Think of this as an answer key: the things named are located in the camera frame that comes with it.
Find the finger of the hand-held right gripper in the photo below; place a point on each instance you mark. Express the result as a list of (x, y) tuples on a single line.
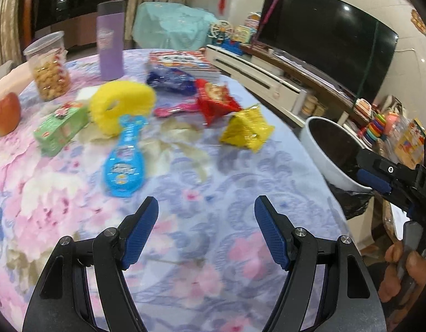
[(379, 166), (373, 179)]

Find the dark wooden glass door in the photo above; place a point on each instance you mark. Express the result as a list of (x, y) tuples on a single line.
[(71, 7)]

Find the ferris wheel toy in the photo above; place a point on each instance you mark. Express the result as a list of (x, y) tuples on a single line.
[(221, 29)]

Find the pink stick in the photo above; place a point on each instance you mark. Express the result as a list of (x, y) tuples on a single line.
[(270, 12)]

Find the blue plastic wrapper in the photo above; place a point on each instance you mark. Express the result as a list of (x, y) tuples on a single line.
[(168, 79)]

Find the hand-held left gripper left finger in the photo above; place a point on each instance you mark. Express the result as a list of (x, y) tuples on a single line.
[(140, 230)]

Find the person's right hand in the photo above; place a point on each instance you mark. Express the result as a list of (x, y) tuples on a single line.
[(422, 271)]

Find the apple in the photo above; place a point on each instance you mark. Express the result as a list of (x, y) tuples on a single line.
[(5, 114)]

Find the stacked beige containers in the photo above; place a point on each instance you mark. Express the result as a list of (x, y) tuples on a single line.
[(309, 105)]

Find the red paper wall decoration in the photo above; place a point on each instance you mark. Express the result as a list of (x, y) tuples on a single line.
[(419, 21)]

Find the pink wrapper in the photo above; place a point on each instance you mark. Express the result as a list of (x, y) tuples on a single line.
[(171, 110)]

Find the teal covered furniture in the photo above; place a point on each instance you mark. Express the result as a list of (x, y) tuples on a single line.
[(171, 24)]

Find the clear plastic snack jar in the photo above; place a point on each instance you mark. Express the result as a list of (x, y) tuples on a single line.
[(48, 72)]

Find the red snack packet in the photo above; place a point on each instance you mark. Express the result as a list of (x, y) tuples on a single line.
[(214, 102)]

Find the pink sofa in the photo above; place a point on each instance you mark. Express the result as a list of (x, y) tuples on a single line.
[(10, 79)]

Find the white bin with black bag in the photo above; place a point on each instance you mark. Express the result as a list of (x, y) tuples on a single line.
[(323, 159)]

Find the white television cabinet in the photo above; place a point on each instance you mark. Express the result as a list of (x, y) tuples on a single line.
[(268, 76)]

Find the purple bottle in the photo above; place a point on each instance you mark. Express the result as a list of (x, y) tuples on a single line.
[(111, 52)]

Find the striped gold curtain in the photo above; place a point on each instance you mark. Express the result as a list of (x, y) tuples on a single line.
[(140, 3), (7, 31)]

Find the black television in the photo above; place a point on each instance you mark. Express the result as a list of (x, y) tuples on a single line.
[(320, 31)]

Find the blue toy base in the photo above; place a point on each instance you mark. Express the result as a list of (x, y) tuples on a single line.
[(232, 46)]

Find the blue paddle-shaped package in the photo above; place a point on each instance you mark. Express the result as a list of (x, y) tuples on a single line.
[(125, 169)]

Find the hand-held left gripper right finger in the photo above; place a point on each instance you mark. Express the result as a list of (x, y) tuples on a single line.
[(271, 235)]

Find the green carton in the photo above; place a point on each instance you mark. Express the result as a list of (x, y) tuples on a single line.
[(57, 131)]

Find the yellow toy box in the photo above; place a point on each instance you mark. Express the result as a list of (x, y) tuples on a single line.
[(410, 141)]

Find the colourful toy box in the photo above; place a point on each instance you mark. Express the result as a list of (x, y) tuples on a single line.
[(246, 29)]

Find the yellow snack packet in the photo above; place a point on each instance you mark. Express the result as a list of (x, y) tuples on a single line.
[(246, 129)]

